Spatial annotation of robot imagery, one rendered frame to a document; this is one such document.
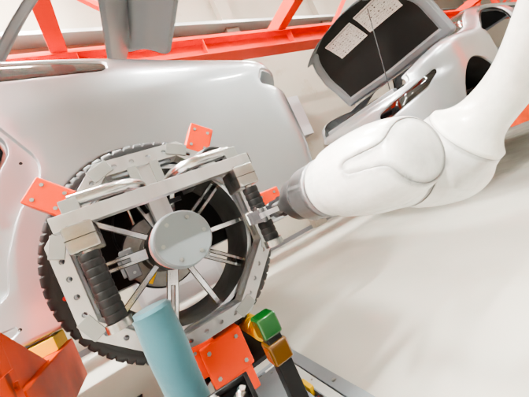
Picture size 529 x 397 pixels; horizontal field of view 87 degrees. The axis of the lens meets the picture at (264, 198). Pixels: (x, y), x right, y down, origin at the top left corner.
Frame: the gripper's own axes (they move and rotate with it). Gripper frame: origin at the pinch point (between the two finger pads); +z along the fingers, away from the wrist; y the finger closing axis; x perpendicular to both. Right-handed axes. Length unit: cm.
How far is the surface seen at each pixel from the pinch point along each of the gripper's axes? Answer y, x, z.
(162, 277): -21, -9, 77
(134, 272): -31, -1, 73
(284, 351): -11.6, -24.0, -9.8
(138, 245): -25, 9, 77
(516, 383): 57, -83, 0
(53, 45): -20, 241, 248
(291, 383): -12.7, -29.6, -9.3
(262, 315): -12.3, -16.7, -8.7
